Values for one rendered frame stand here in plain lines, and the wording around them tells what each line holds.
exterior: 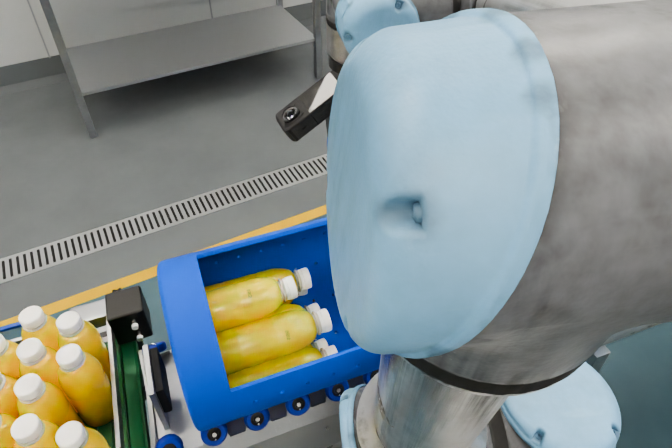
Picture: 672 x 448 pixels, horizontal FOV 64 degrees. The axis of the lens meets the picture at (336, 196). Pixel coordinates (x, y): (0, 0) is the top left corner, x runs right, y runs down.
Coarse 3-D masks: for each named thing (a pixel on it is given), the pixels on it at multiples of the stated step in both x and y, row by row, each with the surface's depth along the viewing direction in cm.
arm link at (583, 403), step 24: (576, 384) 51; (600, 384) 51; (504, 408) 50; (528, 408) 49; (552, 408) 49; (576, 408) 49; (600, 408) 49; (504, 432) 49; (528, 432) 48; (552, 432) 47; (576, 432) 47; (600, 432) 48
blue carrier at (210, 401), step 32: (320, 224) 94; (192, 256) 88; (224, 256) 99; (256, 256) 103; (288, 256) 106; (320, 256) 109; (160, 288) 81; (192, 288) 81; (320, 288) 110; (192, 320) 78; (192, 352) 77; (352, 352) 85; (192, 384) 77; (224, 384) 79; (256, 384) 81; (288, 384) 83; (320, 384) 87; (192, 416) 79; (224, 416) 82
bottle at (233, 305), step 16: (224, 288) 88; (240, 288) 87; (256, 288) 87; (272, 288) 88; (224, 304) 86; (240, 304) 86; (256, 304) 87; (272, 304) 88; (224, 320) 86; (240, 320) 87
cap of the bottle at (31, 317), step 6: (30, 306) 96; (36, 306) 96; (24, 312) 95; (30, 312) 95; (36, 312) 95; (42, 312) 95; (18, 318) 94; (24, 318) 94; (30, 318) 94; (36, 318) 94; (42, 318) 95; (24, 324) 93; (30, 324) 93; (36, 324) 94
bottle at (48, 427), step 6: (42, 420) 83; (42, 426) 82; (48, 426) 83; (54, 426) 84; (42, 432) 81; (48, 432) 82; (54, 432) 83; (36, 438) 80; (42, 438) 81; (48, 438) 82; (54, 438) 82; (18, 444) 80; (24, 444) 80; (30, 444) 80; (36, 444) 80; (42, 444) 81; (48, 444) 81; (54, 444) 82
